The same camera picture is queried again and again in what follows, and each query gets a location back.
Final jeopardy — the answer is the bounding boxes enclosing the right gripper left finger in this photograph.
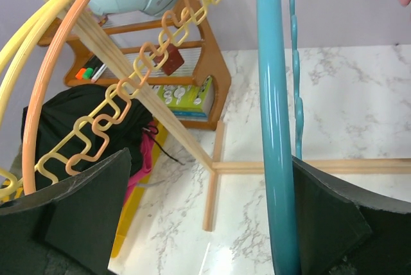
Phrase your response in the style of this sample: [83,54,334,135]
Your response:
[1,148,131,274]

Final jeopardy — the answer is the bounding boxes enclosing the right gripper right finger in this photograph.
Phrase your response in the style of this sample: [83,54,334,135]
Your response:
[293,157,410,274]

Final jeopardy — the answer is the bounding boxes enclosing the black trousers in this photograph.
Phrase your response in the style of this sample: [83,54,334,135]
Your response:
[34,84,154,190]

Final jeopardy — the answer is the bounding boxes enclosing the pink trousers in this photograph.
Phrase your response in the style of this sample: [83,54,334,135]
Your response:
[123,121,158,204]

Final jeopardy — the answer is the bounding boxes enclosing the yellow hanger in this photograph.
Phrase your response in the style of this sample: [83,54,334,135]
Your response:
[1,0,70,115]
[1,0,220,202]

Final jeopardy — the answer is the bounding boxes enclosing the blue hanger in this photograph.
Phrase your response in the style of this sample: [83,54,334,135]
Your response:
[257,0,301,274]

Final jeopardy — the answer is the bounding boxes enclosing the orange hanger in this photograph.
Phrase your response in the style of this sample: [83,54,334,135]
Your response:
[22,0,220,195]

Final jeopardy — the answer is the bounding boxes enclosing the yellow plastic tray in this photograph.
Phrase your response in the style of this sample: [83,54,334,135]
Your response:
[110,120,168,258]

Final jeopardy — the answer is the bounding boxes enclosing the orange highlighter marker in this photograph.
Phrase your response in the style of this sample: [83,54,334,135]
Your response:
[75,67,86,80]

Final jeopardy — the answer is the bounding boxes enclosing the white pink pen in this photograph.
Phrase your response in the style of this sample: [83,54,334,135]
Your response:
[91,64,107,83]

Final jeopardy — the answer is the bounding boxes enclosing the green highlighter marker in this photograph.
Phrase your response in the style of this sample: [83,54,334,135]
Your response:
[82,67,94,80]

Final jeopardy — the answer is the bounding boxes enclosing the green card box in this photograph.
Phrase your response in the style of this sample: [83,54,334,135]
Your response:
[152,76,214,121]

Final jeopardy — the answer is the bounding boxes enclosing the wooden clothes rack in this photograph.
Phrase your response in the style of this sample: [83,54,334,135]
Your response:
[12,0,411,233]

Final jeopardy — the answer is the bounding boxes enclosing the brown cube box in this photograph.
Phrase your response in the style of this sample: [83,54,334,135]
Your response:
[161,44,184,76]

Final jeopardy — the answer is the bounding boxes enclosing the wooden shelf rack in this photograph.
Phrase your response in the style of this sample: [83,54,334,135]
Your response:
[37,0,232,131]

